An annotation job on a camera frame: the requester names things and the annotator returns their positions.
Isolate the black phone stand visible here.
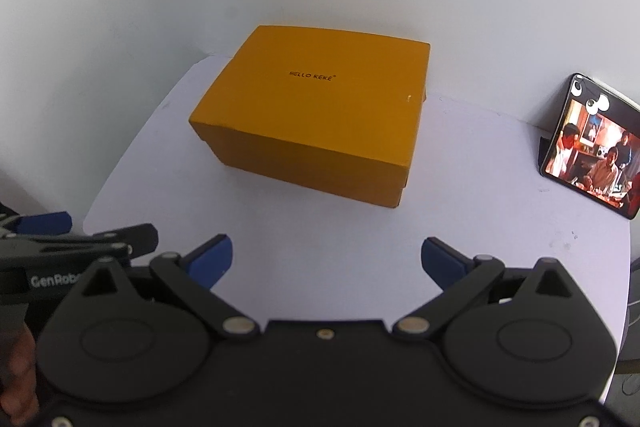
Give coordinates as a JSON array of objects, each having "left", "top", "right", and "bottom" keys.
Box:
[{"left": 537, "top": 134, "right": 557, "bottom": 178}]

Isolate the orange cardboard box lid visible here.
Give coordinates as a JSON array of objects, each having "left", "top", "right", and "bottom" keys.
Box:
[{"left": 189, "top": 25, "right": 431, "bottom": 188}]

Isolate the orange cardboard box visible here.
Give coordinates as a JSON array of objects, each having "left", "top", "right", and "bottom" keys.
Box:
[{"left": 215, "top": 92, "right": 427, "bottom": 210}]

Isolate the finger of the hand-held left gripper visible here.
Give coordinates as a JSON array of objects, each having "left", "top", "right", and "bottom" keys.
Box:
[
  {"left": 0, "top": 202, "right": 72, "bottom": 238},
  {"left": 0, "top": 223, "right": 159, "bottom": 267}
]

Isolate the smartphone with lit screen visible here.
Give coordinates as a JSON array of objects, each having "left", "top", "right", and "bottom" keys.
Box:
[{"left": 542, "top": 73, "right": 640, "bottom": 221}]

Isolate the white desktop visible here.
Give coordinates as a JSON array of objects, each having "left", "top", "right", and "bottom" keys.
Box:
[{"left": 82, "top": 55, "right": 633, "bottom": 403}]

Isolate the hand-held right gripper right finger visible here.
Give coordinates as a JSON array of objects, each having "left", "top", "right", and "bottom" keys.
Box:
[{"left": 392, "top": 236, "right": 589, "bottom": 338}]

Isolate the person's left hand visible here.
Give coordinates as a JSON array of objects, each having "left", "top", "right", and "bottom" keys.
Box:
[{"left": 0, "top": 332, "right": 40, "bottom": 418}]

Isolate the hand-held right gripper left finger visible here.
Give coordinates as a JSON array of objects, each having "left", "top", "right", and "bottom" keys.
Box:
[{"left": 62, "top": 234, "right": 260, "bottom": 339}]

